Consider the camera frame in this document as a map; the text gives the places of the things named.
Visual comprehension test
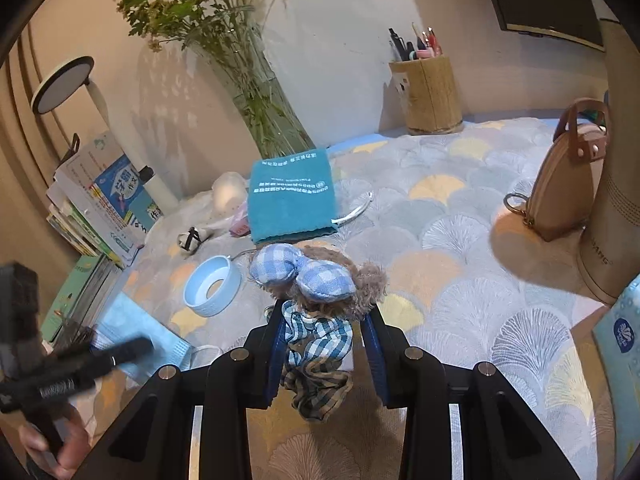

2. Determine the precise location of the blue gingham plush bear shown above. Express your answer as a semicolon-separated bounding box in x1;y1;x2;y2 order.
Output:
248;242;389;424

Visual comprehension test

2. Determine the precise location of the person's left hand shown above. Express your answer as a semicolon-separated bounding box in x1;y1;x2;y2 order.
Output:
20;404;94;480

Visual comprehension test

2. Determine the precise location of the blue cover book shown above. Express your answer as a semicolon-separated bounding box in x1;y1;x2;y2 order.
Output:
92;155;162;242

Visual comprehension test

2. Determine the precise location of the white desk lamp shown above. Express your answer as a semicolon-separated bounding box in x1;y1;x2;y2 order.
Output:
31;56;181;214

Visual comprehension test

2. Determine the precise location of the fan pattern table mat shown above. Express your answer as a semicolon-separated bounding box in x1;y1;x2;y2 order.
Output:
95;117;640;480

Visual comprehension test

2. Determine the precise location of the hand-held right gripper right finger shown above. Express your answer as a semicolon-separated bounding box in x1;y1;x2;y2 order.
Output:
360;306;584;480

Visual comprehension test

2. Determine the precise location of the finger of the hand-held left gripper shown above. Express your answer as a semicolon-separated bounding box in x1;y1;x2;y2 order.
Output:
75;337;156;377

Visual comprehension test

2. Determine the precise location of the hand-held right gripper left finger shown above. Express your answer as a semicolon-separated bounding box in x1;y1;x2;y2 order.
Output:
85;300;291;480

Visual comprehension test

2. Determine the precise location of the row of standing books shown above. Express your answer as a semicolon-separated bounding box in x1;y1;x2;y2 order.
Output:
46;132;166;269

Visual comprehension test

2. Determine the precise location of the green cover book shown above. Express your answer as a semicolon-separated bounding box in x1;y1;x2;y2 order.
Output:
40;254;124;347

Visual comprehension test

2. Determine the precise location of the woven pen holder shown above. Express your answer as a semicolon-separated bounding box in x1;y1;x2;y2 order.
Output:
389;56;464;135

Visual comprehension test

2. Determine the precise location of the teal towel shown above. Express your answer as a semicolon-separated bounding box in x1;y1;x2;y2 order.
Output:
247;150;344;246

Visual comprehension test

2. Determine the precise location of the black and white binder clip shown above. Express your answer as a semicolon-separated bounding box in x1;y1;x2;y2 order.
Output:
177;227;214;254

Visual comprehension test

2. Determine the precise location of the pink small item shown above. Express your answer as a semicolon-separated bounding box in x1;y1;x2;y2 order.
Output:
229;209;252;237

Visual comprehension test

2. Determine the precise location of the tan cylinder bottle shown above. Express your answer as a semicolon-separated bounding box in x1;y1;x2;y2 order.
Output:
575;14;640;307

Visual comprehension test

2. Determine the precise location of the blue face mask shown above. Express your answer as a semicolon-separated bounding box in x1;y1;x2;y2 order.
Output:
94;292;222;387

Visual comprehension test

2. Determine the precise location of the light blue plastic ring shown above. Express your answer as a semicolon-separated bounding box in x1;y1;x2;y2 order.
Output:
182;255;245;318

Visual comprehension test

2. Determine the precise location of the bunch of pens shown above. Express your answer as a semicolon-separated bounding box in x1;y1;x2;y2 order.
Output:
388;22;444;64

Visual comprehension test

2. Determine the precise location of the brown leather bag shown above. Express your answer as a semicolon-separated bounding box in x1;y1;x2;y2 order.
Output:
503;99;612;242

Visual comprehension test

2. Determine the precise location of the light green tissue pack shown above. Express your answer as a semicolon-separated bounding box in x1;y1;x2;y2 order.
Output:
591;273;640;427

